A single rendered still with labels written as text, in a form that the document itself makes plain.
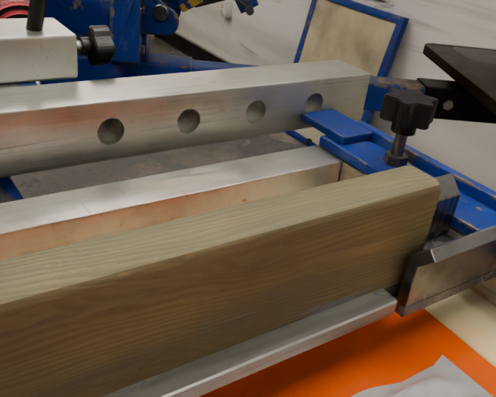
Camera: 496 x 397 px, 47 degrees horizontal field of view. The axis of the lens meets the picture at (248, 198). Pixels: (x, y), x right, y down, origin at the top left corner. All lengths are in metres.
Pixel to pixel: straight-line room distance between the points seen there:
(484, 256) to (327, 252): 0.14
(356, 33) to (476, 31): 0.61
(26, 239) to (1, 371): 0.17
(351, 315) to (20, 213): 0.22
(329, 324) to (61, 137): 0.24
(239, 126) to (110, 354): 0.31
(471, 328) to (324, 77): 0.27
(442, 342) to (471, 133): 2.22
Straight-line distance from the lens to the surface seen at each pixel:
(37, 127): 0.44
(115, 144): 0.47
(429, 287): 0.37
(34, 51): 0.48
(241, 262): 0.26
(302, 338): 0.31
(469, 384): 0.37
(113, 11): 0.88
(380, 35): 2.80
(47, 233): 0.40
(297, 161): 0.50
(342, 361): 0.36
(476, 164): 2.59
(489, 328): 0.42
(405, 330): 0.40
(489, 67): 1.14
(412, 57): 2.75
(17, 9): 0.65
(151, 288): 0.24
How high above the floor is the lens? 1.20
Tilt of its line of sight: 29 degrees down
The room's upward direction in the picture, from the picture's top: 7 degrees clockwise
